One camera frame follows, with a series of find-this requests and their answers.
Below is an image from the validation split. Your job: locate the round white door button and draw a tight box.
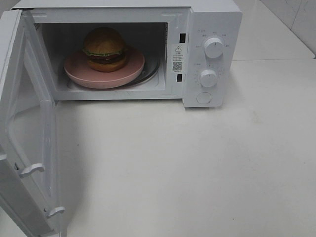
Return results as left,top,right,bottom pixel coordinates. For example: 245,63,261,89
197,92,212,104

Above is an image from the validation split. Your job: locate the burger with lettuce and cheese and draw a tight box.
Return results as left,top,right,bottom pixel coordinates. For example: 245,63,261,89
82,27,127,73

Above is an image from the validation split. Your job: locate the pink round plate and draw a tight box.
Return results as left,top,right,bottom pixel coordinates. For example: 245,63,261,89
64,47,145,89

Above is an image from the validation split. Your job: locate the white microwave door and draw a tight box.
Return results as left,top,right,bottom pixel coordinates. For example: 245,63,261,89
0,10,65,237

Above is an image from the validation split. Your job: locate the glass microwave turntable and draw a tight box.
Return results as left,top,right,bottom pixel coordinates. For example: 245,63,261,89
64,54,159,89

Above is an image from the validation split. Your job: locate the lower white timer knob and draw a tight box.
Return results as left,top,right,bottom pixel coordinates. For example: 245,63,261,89
199,69,218,87

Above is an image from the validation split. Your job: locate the white warning label sticker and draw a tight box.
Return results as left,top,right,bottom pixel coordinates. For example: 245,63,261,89
171,44,185,73

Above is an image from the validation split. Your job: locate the white microwave oven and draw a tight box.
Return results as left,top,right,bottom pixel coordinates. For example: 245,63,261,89
14,0,242,108

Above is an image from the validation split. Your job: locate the upper white power knob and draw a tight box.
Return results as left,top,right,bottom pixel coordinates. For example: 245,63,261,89
202,36,224,59

